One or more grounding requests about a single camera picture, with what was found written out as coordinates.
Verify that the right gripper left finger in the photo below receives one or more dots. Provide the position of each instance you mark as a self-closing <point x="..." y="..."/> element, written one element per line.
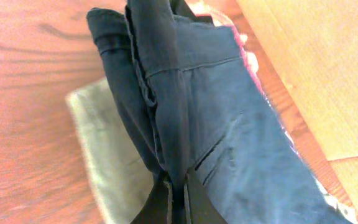
<point x="158" y="207"/>

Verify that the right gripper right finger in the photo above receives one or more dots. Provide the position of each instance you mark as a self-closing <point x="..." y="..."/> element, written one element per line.
<point x="198" y="207"/>

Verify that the navy blue shorts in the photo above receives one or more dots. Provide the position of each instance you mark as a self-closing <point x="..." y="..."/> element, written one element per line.
<point x="192" y="108"/>

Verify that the khaki beige shorts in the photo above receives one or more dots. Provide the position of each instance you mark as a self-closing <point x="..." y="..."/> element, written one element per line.
<point x="119" y="180"/>

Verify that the red garment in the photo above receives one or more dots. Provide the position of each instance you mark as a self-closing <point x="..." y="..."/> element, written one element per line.
<point x="249" y="58"/>

